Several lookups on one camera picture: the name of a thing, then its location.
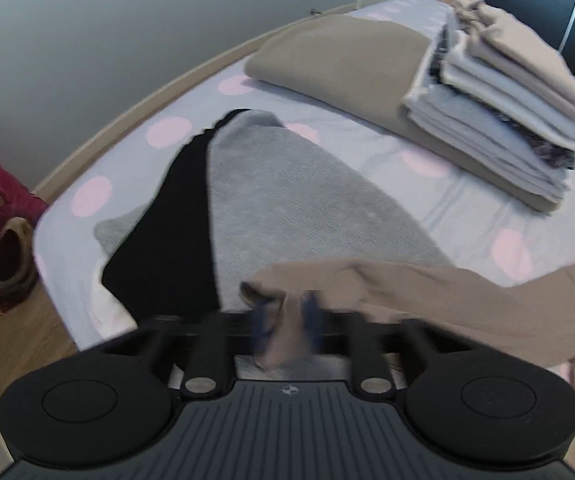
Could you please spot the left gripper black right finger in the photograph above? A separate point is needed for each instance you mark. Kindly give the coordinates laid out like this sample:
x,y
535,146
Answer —
x,y
465,400

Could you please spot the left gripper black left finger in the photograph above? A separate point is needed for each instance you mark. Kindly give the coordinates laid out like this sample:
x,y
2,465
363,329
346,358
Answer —
x,y
165,396

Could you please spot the taupe t-shirt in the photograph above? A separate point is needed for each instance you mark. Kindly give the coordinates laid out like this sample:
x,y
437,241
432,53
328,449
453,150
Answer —
x,y
534,321

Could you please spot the stack of folded clothes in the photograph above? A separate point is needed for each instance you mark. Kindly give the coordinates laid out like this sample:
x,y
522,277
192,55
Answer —
x,y
499,102

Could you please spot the black folded garment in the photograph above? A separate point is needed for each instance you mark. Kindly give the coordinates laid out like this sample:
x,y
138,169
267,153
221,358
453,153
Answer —
x,y
165,265

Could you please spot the brown handbag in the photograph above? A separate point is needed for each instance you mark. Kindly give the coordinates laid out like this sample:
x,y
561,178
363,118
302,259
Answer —
x,y
18,272

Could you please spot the grey bedsheet with pink dots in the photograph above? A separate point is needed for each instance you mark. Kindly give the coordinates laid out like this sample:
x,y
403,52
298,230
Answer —
x,y
472,224

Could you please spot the grey folded sweater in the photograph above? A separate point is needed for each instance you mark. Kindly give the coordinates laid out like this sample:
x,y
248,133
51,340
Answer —
x,y
277,197

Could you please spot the folded beige blanket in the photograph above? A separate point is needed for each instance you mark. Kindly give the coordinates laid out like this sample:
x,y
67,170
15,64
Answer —
x,y
378,71

